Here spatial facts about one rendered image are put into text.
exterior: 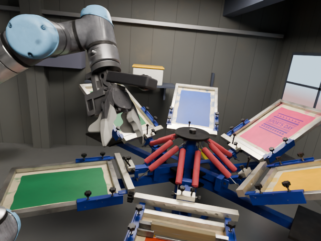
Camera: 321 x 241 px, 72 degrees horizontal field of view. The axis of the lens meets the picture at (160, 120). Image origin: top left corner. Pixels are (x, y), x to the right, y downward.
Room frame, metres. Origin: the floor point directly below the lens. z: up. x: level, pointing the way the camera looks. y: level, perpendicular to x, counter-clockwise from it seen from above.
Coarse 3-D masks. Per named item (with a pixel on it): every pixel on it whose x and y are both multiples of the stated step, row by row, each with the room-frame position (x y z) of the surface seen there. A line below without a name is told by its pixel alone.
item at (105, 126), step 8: (112, 112) 0.45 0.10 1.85; (96, 120) 0.45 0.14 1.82; (104, 120) 0.42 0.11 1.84; (112, 120) 0.44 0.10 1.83; (88, 128) 0.44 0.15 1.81; (96, 128) 0.43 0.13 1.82; (104, 128) 0.41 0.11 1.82; (112, 128) 0.43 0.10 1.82; (104, 136) 0.40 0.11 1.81; (104, 144) 0.40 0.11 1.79
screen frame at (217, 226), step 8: (144, 216) 1.16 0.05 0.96; (152, 216) 1.15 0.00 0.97; (160, 216) 1.15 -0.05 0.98; (168, 216) 1.14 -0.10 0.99; (176, 216) 1.15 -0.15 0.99; (184, 216) 1.16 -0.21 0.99; (184, 224) 1.12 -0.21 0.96; (192, 224) 1.12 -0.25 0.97; (200, 224) 1.11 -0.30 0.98; (208, 224) 1.11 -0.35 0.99; (216, 224) 1.11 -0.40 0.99; (224, 224) 1.12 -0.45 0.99; (224, 232) 1.08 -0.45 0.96
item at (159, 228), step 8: (152, 224) 0.99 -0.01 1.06; (160, 224) 1.00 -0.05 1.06; (168, 224) 1.00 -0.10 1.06; (160, 232) 0.99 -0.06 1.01; (168, 232) 0.98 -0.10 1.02; (176, 232) 0.97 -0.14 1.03; (184, 232) 0.97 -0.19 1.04; (192, 232) 0.96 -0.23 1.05; (200, 232) 0.96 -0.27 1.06; (208, 232) 0.97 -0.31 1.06; (192, 240) 0.96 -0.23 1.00; (200, 240) 0.96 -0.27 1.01; (208, 240) 0.95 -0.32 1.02
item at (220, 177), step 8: (184, 144) 2.17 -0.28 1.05; (152, 152) 2.02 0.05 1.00; (152, 160) 1.75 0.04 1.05; (208, 160) 1.91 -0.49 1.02; (160, 168) 1.68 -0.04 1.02; (168, 168) 1.71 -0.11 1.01; (184, 168) 1.71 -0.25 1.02; (200, 168) 1.74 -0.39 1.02; (216, 168) 1.92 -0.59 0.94; (152, 176) 1.64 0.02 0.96; (184, 176) 1.58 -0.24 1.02; (208, 176) 1.66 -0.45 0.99; (216, 176) 1.62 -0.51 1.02; (224, 176) 1.58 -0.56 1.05; (184, 184) 1.46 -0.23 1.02; (216, 184) 1.56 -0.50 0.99; (176, 192) 1.47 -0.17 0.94
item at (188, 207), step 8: (136, 200) 1.24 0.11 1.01; (144, 200) 1.23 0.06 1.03; (152, 200) 1.22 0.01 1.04; (160, 200) 1.23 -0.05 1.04; (168, 200) 1.23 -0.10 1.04; (176, 200) 1.24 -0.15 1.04; (168, 208) 1.21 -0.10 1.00; (176, 208) 1.20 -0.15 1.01; (184, 208) 1.19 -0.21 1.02; (192, 208) 1.19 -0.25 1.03; (200, 208) 1.18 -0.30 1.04; (208, 208) 1.19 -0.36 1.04; (216, 208) 1.19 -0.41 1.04; (224, 208) 1.20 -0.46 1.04; (208, 216) 1.17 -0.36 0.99; (216, 216) 1.17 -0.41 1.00; (224, 216) 1.16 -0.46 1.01; (232, 216) 1.15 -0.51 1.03
